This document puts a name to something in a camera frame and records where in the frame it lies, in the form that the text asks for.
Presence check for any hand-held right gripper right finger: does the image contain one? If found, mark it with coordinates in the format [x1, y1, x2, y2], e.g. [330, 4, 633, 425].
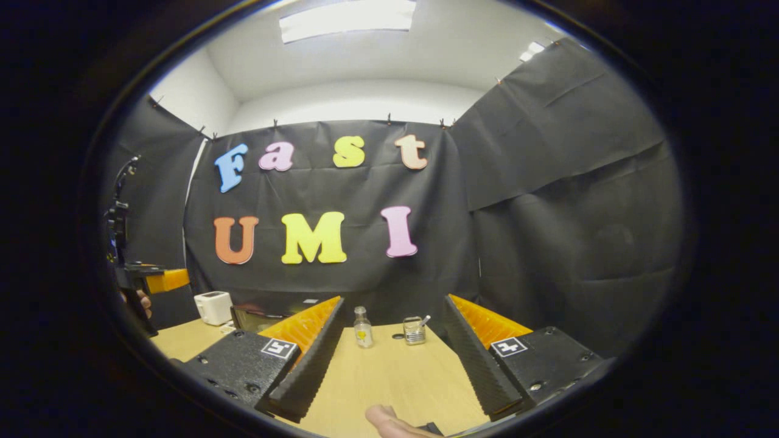
[441, 294, 604, 422]

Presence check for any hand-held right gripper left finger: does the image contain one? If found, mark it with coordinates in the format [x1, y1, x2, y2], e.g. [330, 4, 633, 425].
[181, 296, 348, 424]

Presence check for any black electric oven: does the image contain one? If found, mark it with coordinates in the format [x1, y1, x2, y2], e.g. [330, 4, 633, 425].
[230, 298, 323, 334]

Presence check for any white toaster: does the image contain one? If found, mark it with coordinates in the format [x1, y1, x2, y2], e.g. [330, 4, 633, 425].
[194, 291, 234, 326]

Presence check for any clear glass bottle yellow label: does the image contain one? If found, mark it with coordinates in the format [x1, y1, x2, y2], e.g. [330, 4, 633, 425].
[354, 306, 374, 349]

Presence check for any row of black clips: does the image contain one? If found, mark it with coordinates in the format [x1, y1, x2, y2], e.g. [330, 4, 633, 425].
[152, 38, 562, 139]

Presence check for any large ceiling light panel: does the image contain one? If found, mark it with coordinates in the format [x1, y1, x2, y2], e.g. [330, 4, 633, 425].
[279, 0, 417, 44]

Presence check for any metal wire holder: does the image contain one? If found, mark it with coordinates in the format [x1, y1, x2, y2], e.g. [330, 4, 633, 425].
[403, 316, 427, 346]

